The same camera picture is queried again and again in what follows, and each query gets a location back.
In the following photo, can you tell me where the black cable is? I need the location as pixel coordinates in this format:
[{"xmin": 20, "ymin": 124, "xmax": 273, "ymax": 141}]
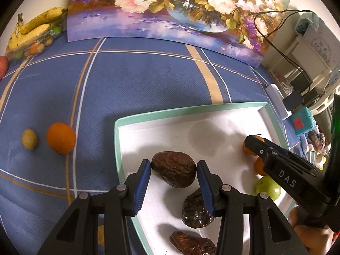
[{"xmin": 254, "ymin": 9, "xmax": 314, "ymax": 93}]

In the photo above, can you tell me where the orange tangerine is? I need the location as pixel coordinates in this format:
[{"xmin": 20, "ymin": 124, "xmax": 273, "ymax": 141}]
[
  {"xmin": 254, "ymin": 156, "xmax": 269, "ymax": 177},
  {"xmin": 46, "ymin": 122, "xmax": 77, "ymax": 155},
  {"xmin": 242, "ymin": 134, "xmax": 266, "ymax": 156}
]

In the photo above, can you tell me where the black charger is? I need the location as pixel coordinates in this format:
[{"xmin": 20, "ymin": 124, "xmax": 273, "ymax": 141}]
[{"xmin": 282, "ymin": 90, "xmax": 304, "ymax": 111}]

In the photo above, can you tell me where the person's right hand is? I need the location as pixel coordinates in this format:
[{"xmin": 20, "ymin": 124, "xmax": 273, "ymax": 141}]
[{"xmin": 288, "ymin": 206, "xmax": 336, "ymax": 255}]

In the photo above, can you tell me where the clear plastic fruit container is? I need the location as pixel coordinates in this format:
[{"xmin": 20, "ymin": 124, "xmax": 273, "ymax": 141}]
[{"xmin": 5, "ymin": 23, "xmax": 64, "ymax": 61}]

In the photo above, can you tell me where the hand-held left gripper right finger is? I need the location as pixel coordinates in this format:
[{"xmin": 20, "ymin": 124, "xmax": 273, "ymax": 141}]
[{"xmin": 196, "ymin": 160, "xmax": 310, "ymax": 255}]

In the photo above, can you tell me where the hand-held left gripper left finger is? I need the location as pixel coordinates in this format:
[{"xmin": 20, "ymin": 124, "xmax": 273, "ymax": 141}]
[{"xmin": 37, "ymin": 159, "xmax": 152, "ymax": 255}]

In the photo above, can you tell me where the green jujube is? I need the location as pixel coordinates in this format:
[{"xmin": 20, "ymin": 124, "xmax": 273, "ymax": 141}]
[{"xmin": 255, "ymin": 176, "xmax": 281, "ymax": 202}]

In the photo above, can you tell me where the white tray with teal rim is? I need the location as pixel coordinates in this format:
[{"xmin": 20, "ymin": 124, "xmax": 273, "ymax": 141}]
[{"xmin": 114, "ymin": 102, "xmax": 298, "ymax": 255}]

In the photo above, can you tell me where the red apple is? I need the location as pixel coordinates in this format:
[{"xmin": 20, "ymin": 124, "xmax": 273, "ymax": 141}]
[{"xmin": 0, "ymin": 56, "xmax": 10, "ymax": 81}]

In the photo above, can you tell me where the pile of small trinkets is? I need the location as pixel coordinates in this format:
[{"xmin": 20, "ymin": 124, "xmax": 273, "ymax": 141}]
[{"xmin": 303, "ymin": 127, "xmax": 332, "ymax": 170}]

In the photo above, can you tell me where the round brown wrinkled date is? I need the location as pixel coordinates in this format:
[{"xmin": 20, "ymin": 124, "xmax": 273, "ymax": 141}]
[{"xmin": 151, "ymin": 151, "xmax": 197, "ymax": 189}]

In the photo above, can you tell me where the white printed paper bag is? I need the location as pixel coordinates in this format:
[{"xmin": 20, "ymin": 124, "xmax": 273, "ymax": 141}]
[{"xmin": 303, "ymin": 18, "xmax": 340, "ymax": 67}]

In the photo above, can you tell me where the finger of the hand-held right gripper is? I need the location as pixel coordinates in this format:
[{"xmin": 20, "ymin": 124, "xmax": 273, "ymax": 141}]
[
  {"xmin": 244, "ymin": 135, "xmax": 332, "ymax": 205},
  {"xmin": 264, "ymin": 138, "xmax": 319, "ymax": 172}
]

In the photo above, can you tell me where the pear-shaped brown wrinkled date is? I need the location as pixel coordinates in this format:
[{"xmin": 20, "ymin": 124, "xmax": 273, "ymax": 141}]
[{"xmin": 169, "ymin": 231, "xmax": 217, "ymax": 255}]

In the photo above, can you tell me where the white power strip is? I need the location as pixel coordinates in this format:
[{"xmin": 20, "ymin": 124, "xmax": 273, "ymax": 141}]
[{"xmin": 265, "ymin": 84, "xmax": 291, "ymax": 120}]

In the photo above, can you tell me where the flower painting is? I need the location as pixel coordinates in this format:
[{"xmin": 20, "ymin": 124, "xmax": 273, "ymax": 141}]
[{"xmin": 66, "ymin": 0, "xmax": 293, "ymax": 68}]

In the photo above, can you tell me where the long brown wrinkled date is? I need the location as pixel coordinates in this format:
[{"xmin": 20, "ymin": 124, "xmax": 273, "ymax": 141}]
[{"xmin": 182, "ymin": 187, "xmax": 215, "ymax": 229}]

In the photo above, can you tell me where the teal box with red patch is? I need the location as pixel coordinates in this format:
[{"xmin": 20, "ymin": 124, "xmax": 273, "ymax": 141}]
[{"xmin": 290, "ymin": 107, "xmax": 316, "ymax": 136}]

